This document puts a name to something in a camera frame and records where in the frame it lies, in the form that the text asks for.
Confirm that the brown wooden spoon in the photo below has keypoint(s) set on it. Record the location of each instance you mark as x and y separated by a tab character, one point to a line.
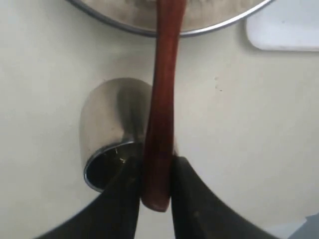
159	142

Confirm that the white rectangular plastic tray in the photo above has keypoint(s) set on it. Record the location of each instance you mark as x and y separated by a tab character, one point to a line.
285	25

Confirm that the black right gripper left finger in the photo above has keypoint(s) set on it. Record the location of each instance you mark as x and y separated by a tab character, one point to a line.
112	215

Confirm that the shiny steel cup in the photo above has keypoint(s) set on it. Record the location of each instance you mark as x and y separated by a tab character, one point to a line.
112	128

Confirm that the steel bowl of rice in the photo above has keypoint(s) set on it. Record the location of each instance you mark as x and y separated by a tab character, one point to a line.
139	16

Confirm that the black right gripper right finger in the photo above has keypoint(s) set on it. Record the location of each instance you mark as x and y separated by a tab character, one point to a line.
199	214

